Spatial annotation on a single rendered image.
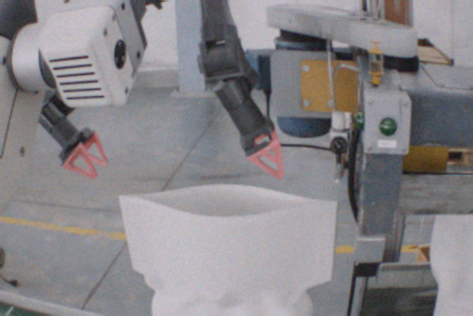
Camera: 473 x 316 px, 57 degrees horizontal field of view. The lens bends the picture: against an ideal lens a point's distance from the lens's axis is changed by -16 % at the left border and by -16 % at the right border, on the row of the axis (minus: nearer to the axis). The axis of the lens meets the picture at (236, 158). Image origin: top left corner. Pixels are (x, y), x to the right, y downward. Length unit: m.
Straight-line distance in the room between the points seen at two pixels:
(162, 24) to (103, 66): 5.80
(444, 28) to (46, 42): 5.79
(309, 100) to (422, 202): 0.37
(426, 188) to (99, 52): 0.73
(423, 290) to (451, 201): 0.47
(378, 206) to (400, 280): 0.60
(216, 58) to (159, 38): 5.44
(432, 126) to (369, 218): 0.20
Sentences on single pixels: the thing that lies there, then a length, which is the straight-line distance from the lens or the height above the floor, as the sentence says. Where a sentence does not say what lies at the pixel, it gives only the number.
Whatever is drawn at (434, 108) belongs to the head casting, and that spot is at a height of 1.30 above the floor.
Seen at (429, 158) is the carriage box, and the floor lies 1.10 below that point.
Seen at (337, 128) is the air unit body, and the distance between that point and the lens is 1.04.
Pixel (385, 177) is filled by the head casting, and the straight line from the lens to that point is 0.85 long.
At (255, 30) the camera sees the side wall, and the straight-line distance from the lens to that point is 6.07.
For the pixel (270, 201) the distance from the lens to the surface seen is 1.11.
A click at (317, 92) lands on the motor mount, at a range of 1.19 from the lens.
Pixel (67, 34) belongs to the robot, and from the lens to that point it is 0.54.
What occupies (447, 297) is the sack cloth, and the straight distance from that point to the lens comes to 1.15.
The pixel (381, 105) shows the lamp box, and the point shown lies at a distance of 0.75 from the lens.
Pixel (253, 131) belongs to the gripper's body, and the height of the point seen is 1.20.
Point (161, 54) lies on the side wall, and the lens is 6.41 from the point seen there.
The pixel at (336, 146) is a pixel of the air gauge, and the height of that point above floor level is 1.16.
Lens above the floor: 1.53
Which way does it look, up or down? 22 degrees down
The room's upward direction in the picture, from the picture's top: 3 degrees counter-clockwise
